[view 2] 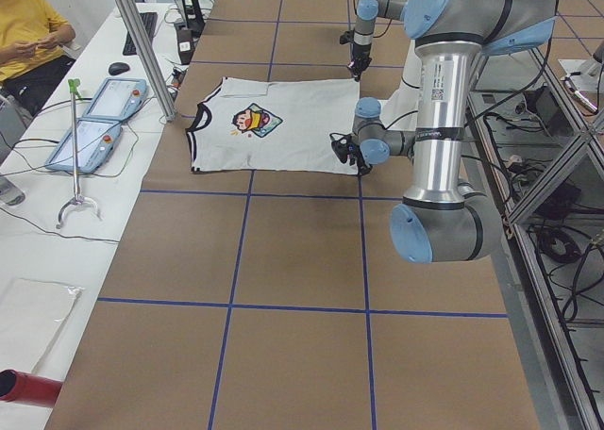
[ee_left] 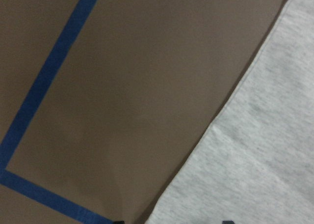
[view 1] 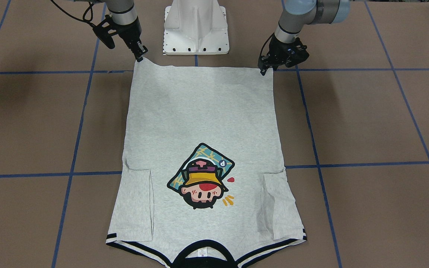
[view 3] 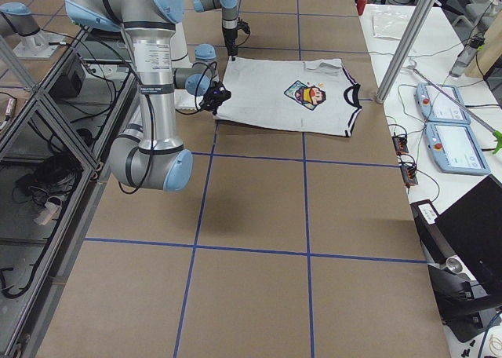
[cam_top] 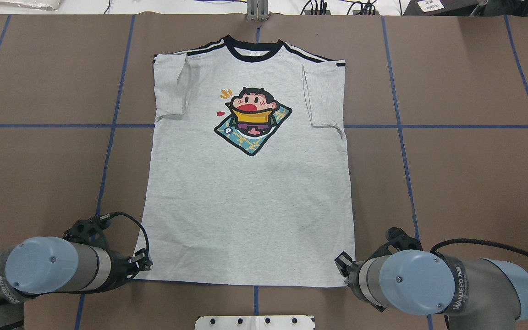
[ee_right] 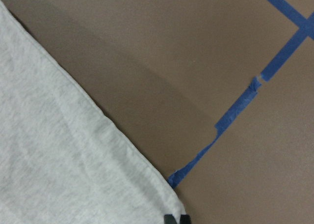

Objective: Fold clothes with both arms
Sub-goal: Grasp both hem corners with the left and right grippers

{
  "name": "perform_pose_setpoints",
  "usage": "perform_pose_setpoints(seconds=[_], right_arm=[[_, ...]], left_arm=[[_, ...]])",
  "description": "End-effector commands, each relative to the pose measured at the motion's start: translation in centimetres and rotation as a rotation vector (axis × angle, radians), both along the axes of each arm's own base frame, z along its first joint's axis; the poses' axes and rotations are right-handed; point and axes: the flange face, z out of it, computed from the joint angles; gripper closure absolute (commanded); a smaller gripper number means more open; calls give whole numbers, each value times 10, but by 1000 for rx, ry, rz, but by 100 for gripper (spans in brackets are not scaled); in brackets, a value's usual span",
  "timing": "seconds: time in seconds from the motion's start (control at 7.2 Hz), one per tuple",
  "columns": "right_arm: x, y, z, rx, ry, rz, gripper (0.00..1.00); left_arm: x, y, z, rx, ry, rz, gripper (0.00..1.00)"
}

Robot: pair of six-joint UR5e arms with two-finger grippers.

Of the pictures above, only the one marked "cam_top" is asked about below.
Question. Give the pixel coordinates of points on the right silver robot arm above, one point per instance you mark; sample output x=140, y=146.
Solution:
x=473, y=294

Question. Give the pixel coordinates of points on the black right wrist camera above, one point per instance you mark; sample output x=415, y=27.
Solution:
x=397, y=240

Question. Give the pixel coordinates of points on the black box with label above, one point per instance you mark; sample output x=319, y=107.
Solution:
x=452, y=8

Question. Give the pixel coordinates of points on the aluminium frame post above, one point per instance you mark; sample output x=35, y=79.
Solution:
x=257, y=10

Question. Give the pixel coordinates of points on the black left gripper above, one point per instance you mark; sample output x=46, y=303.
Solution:
x=121, y=267

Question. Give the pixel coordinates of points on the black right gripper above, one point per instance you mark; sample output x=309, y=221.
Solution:
x=354, y=271

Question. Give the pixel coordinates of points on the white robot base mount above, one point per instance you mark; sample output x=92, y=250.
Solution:
x=256, y=322

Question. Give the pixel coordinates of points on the clear plastic bag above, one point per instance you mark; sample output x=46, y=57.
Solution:
x=46, y=5

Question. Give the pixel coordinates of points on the grey cartoon print t-shirt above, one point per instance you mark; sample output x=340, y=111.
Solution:
x=249, y=180

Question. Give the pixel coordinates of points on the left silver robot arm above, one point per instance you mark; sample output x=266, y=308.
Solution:
x=52, y=265

